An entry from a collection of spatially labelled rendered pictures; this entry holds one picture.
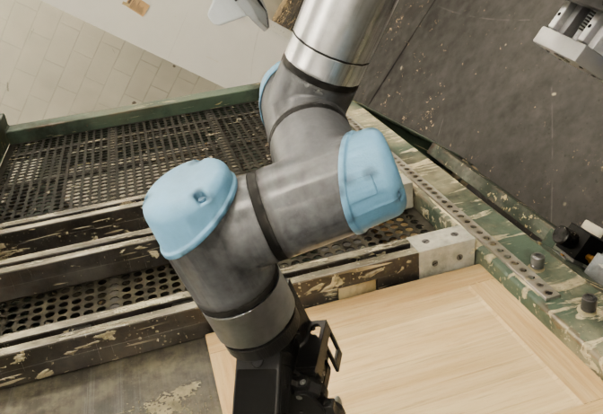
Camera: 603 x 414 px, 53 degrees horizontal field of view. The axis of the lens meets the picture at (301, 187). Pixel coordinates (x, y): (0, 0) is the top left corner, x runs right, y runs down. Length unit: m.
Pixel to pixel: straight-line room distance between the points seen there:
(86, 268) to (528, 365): 0.91
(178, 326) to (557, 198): 1.66
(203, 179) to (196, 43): 4.42
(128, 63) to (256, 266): 5.93
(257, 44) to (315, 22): 4.41
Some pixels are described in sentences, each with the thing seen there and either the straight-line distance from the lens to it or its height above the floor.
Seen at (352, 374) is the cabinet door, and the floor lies 1.18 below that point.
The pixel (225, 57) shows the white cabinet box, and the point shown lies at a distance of 4.91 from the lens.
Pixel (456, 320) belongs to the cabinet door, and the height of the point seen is 0.99.
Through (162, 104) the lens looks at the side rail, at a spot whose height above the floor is 1.34.
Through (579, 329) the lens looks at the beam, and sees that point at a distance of 1.11.
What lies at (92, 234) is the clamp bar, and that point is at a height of 1.52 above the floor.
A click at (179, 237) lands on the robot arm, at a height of 1.65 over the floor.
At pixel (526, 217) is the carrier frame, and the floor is 0.18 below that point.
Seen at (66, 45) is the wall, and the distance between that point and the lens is 6.35.
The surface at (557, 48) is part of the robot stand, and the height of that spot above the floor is 0.99.
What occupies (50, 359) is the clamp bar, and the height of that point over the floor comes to 1.58.
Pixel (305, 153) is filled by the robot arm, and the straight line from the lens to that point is 0.46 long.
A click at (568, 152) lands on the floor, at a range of 2.50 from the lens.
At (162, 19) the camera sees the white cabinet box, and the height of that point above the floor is 1.16.
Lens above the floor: 1.77
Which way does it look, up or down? 25 degrees down
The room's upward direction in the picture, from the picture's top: 67 degrees counter-clockwise
